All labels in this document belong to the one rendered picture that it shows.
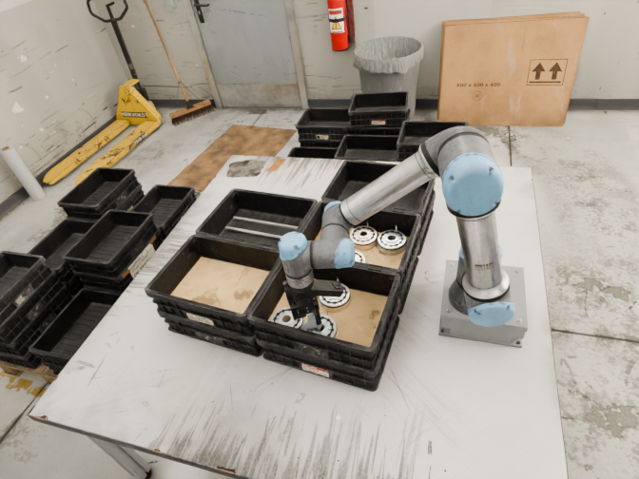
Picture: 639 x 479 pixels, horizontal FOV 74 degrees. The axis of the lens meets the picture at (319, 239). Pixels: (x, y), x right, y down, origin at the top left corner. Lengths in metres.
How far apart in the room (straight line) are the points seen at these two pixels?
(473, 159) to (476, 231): 0.18
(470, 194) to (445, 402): 0.68
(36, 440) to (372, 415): 1.81
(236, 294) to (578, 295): 1.87
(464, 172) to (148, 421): 1.17
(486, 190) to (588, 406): 1.55
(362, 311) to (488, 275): 0.44
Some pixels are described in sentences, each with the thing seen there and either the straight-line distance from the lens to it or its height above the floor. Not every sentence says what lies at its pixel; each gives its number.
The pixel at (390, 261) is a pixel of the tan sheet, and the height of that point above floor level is 0.83.
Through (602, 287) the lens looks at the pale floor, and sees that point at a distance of 2.79.
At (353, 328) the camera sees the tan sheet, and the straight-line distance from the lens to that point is 1.35.
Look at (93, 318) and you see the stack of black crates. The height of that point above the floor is 0.27.
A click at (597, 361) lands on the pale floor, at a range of 2.46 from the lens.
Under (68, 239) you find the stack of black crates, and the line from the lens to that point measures 3.04.
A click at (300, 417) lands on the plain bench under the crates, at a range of 1.37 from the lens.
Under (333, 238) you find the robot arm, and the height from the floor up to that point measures 1.19.
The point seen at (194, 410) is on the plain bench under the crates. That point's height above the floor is 0.70.
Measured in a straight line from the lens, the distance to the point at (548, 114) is 4.15.
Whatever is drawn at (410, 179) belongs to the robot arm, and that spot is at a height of 1.31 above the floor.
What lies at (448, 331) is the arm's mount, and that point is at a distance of 1.49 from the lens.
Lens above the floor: 1.92
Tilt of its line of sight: 41 degrees down
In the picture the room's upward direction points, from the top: 10 degrees counter-clockwise
